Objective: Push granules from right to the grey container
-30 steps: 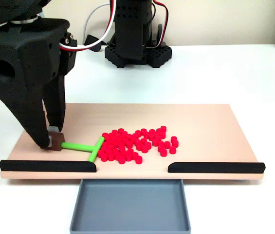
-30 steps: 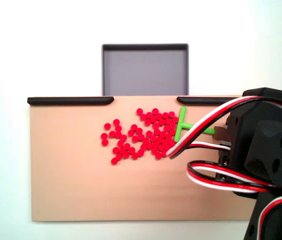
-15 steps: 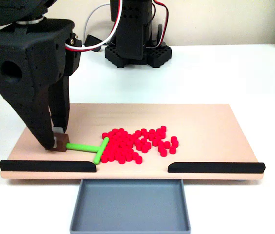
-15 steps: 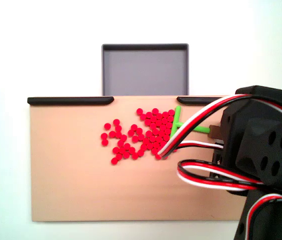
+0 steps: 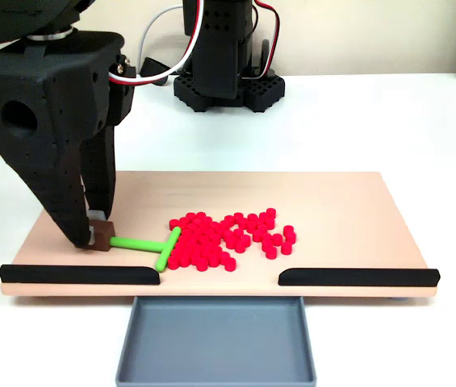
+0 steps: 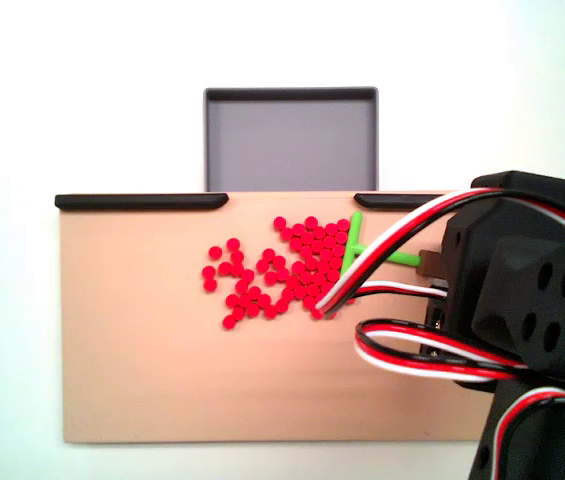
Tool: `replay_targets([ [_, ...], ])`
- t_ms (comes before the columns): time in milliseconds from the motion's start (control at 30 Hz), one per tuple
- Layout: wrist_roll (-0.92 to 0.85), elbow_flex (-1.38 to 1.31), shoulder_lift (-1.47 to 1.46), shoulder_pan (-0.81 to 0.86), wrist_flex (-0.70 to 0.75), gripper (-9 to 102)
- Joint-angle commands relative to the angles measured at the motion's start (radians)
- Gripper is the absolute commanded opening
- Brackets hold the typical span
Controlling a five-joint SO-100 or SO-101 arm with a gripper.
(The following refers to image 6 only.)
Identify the grey container tray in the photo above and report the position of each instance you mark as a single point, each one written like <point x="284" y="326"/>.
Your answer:
<point x="289" y="145"/>

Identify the green T-shaped pusher tool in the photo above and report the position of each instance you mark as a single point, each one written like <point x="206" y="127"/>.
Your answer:
<point x="404" y="258"/>

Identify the beige board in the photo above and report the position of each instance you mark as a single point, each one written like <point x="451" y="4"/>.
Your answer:
<point x="162" y="375"/>

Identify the black rail strip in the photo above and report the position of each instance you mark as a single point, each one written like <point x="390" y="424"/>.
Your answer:
<point x="137" y="202"/>
<point x="392" y="202"/>

